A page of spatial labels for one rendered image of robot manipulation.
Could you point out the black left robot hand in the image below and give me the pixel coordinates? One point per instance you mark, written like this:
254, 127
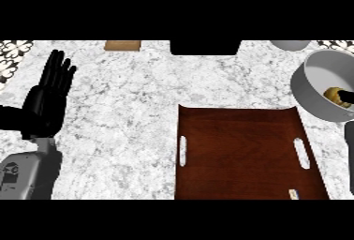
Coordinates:
43, 106

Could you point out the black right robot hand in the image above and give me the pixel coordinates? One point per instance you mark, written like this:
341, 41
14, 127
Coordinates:
349, 96

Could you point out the yellow squash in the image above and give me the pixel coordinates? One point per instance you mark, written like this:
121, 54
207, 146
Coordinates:
332, 94

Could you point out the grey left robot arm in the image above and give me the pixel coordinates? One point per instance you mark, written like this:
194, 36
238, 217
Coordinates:
26, 172

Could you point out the dark brown wooden tray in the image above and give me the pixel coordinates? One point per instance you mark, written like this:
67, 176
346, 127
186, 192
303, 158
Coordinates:
239, 153

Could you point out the grey bowl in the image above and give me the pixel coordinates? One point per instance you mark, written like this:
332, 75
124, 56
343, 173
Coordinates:
291, 45

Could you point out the tan wooden block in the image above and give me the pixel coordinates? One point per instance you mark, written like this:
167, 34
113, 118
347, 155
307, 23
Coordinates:
121, 45

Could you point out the small pale card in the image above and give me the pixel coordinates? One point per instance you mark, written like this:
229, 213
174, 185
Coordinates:
294, 194

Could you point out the black appliance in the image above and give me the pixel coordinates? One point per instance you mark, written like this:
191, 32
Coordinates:
205, 47

